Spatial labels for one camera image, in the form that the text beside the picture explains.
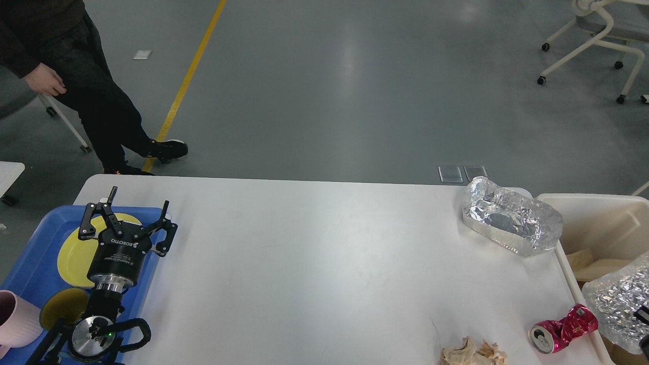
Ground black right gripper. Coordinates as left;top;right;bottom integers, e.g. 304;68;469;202
634;305;649;360

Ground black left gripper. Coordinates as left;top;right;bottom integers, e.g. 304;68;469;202
77;186;178;294

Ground yellow round plate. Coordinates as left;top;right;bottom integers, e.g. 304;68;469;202
56;213;142;288

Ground dark green mug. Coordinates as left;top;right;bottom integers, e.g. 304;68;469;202
40;288;90;331

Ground crushed red can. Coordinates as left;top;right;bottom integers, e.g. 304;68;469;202
528;304;599;354

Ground foil container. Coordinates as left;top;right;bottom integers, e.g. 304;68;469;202
461;176;563;257

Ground brown paper ball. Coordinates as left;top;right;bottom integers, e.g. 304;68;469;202
440;337;508;364

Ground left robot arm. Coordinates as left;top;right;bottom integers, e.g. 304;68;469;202
26;187;177;364

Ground beige plastic bin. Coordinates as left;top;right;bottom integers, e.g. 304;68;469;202
538;194;648;364

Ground blue plastic tray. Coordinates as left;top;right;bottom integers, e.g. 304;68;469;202
1;205;161;364

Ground pink mug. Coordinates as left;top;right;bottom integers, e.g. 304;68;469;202
1;289;43;358

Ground grey chair left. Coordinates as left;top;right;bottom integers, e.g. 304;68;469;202
0;71;92;154

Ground floor outlet cover plates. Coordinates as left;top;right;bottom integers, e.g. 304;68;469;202
438;165;489;184

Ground white office chair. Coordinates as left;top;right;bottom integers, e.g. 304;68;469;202
537;1;648;104

